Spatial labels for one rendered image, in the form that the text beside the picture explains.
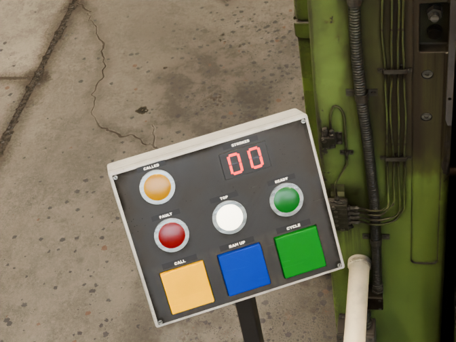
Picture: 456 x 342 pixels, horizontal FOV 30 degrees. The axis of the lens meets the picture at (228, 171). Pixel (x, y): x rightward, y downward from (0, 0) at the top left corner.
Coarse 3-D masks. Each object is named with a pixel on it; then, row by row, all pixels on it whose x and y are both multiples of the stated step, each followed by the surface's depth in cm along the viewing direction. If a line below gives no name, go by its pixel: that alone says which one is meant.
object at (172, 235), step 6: (162, 228) 139; (168, 228) 140; (174, 228) 140; (180, 228) 140; (162, 234) 140; (168, 234) 140; (174, 234) 140; (180, 234) 140; (162, 240) 140; (168, 240) 140; (174, 240) 140; (180, 240) 140; (168, 246) 140; (174, 246) 140
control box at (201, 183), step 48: (192, 144) 141; (240, 144) 139; (288, 144) 140; (144, 192) 138; (192, 192) 139; (240, 192) 141; (144, 240) 140; (192, 240) 141; (240, 240) 142; (336, 240) 145; (144, 288) 142
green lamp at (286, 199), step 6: (282, 192) 141; (288, 192) 142; (294, 192) 142; (276, 198) 142; (282, 198) 142; (288, 198) 142; (294, 198) 142; (276, 204) 142; (282, 204) 142; (288, 204) 142; (294, 204) 142; (282, 210) 142; (288, 210) 142
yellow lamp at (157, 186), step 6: (156, 174) 137; (162, 174) 138; (150, 180) 137; (156, 180) 138; (162, 180) 138; (168, 180) 138; (144, 186) 138; (150, 186) 138; (156, 186) 138; (162, 186) 138; (168, 186) 138; (150, 192) 138; (156, 192) 138; (162, 192) 138; (168, 192) 138; (150, 198) 138; (156, 198) 138; (162, 198) 138
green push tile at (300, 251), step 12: (312, 228) 143; (276, 240) 143; (288, 240) 143; (300, 240) 143; (312, 240) 144; (288, 252) 143; (300, 252) 144; (312, 252) 144; (288, 264) 144; (300, 264) 144; (312, 264) 144; (324, 264) 145; (288, 276) 144
